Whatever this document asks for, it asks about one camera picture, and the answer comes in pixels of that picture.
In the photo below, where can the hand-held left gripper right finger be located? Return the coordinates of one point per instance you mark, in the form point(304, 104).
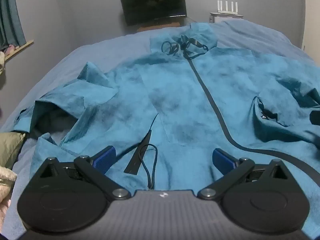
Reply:
point(222, 158)

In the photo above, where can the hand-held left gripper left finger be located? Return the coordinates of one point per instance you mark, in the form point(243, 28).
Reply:
point(105, 158)

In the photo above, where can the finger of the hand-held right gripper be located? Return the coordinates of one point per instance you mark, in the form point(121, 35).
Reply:
point(315, 117)

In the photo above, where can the blue zip jacket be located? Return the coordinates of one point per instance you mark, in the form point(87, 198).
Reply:
point(175, 92)

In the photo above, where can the olive green cushion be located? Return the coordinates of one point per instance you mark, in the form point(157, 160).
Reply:
point(10, 150)

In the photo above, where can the beige fluffy blanket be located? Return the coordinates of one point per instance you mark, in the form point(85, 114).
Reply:
point(6, 192)

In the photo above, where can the light blue bed blanket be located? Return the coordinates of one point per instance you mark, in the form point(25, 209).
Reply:
point(100, 50)

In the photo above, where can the white side stand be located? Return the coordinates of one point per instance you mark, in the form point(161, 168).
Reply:
point(220, 18)

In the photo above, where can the wooden window sill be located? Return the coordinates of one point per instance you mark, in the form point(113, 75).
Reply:
point(20, 48)

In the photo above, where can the white router with antennas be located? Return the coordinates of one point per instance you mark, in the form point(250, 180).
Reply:
point(227, 7)

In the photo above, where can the wooden television stand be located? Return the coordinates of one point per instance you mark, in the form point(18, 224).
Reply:
point(160, 25)

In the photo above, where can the pink plush toy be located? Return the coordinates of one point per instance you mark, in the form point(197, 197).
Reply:
point(10, 48)

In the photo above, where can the black flat screen television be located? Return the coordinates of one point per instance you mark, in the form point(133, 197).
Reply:
point(153, 3)

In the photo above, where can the teal curtain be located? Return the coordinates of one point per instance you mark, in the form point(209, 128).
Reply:
point(10, 12)

